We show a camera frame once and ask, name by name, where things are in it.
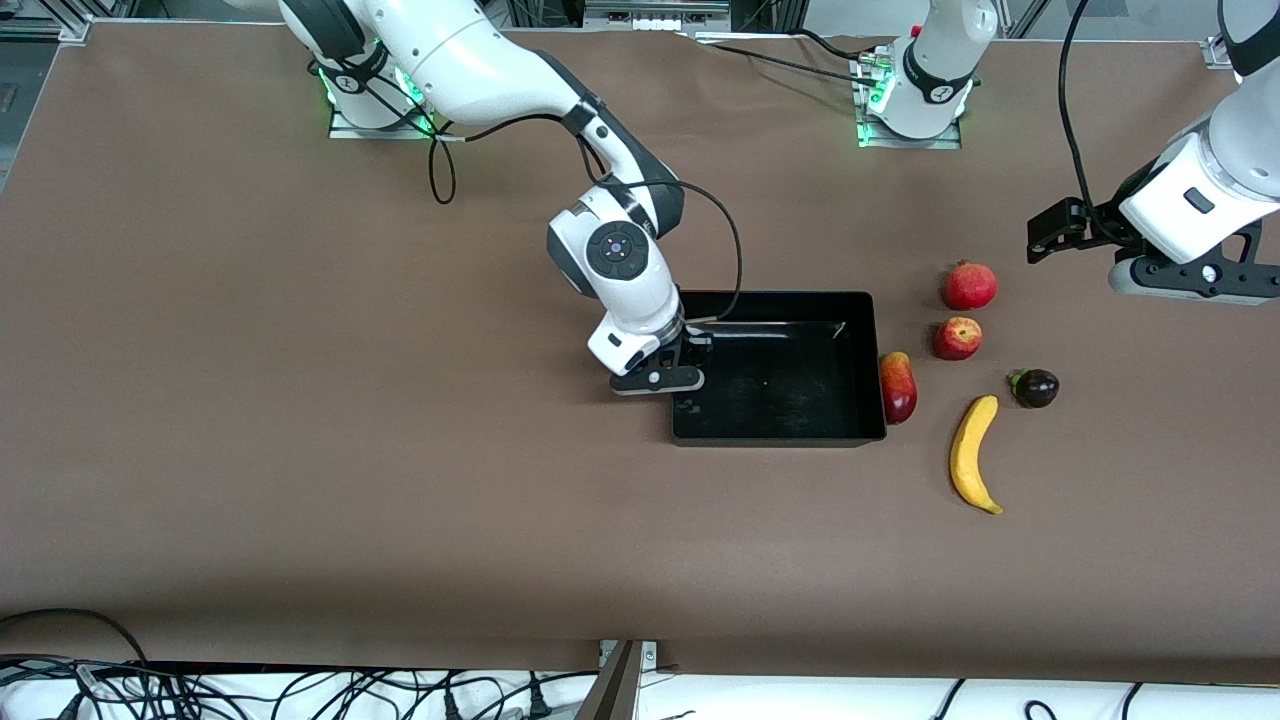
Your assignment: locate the black plastic box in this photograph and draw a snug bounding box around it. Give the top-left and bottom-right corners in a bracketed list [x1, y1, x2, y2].
[670, 290, 889, 449]

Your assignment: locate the yellow banana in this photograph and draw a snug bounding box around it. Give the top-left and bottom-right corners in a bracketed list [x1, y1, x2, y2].
[948, 395, 1005, 517]

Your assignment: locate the red yellow apple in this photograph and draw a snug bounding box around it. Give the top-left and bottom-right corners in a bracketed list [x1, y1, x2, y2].
[932, 316, 984, 362]

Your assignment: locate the metal equipment rack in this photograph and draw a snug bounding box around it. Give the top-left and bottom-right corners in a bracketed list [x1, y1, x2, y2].
[505, 0, 806, 33]

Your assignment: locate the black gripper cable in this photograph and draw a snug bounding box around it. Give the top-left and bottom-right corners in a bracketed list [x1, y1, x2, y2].
[428, 112, 743, 326]
[1059, 0, 1103, 217]

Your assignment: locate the brown table cover sheet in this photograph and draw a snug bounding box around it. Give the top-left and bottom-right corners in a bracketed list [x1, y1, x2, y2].
[0, 22, 1280, 686]

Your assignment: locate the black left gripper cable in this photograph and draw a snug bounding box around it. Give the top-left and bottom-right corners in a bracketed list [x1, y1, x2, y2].
[1059, 0, 1103, 217]

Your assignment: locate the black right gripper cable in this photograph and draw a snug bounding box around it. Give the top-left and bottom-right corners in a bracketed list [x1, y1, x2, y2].
[428, 112, 743, 326]

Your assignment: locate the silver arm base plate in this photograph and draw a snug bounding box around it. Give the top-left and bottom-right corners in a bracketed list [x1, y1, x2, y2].
[328, 100, 466, 141]
[856, 115, 963, 151]

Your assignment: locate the dark metal pole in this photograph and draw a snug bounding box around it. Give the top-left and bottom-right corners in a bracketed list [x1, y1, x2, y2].
[572, 640, 641, 720]

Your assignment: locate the dark purple eggplant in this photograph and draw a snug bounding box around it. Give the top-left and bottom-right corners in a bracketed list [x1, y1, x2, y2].
[1007, 367, 1061, 410]

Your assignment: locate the red yellow mango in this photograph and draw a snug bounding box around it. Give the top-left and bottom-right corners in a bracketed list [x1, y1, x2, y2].
[878, 351, 919, 426]

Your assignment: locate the aluminium frame profile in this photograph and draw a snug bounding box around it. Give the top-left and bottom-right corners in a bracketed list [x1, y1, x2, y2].
[0, 0, 96, 43]

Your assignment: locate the red pomegranate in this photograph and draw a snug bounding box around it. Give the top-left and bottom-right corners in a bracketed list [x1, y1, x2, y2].
[944, 260, 999, 311]

